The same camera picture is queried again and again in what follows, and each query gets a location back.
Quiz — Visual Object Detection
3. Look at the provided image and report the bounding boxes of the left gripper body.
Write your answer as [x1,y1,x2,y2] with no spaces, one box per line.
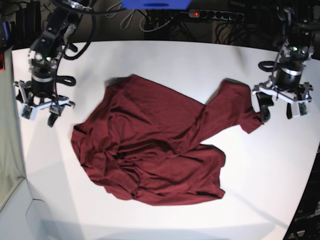
[252,67,314,118]

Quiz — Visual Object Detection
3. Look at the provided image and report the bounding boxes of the grey fabric side panel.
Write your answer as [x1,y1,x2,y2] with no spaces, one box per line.
[0,48,26,209]

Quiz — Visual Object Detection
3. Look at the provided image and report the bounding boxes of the dark red t-shirt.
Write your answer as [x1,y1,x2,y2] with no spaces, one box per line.
[71,75,262,206]

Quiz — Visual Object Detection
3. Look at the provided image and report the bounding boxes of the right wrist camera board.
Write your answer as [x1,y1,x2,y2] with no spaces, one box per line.
[19,103,33,120]

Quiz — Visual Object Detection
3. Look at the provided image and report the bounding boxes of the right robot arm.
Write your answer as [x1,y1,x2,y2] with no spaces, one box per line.
[13,0,97,127]

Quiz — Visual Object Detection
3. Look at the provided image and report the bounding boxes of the blue box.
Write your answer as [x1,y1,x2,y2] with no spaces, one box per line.
[121,0,191,10]

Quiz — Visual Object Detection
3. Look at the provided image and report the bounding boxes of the red and black device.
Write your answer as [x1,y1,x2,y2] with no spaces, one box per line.
[0,53,5,72]

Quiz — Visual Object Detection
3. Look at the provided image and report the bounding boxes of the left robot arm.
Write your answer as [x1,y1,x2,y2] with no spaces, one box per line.
[252,4,320,123]

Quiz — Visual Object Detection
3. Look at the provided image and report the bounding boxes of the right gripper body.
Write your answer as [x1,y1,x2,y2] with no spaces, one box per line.
[13,74,75,120]

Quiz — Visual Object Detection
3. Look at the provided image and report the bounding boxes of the black power strip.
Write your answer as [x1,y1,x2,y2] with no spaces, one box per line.
[188,9,245,23]

